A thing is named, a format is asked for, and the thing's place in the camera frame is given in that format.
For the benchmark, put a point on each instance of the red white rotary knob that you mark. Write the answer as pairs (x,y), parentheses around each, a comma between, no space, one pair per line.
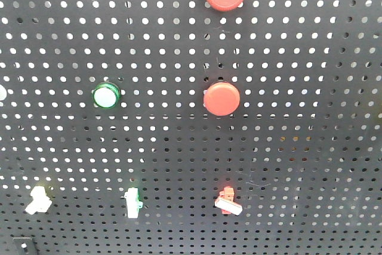
(226,202)

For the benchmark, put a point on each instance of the white green rotary knob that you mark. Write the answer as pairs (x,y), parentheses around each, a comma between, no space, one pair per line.
(133,203)

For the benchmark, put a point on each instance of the yellow rotary knob lower left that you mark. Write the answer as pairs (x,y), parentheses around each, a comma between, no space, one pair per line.
(40,203)

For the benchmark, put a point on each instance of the lower large red button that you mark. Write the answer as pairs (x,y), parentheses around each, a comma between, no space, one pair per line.
(221,99)

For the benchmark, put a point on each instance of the black perforated pegboard panel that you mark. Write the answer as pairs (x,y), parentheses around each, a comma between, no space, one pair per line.
(302,151)

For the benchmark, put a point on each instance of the green round push button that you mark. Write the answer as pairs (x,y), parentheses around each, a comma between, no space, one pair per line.
(106,95)

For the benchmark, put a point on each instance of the grey round plug lower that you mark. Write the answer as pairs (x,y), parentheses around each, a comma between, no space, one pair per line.
(3,93)

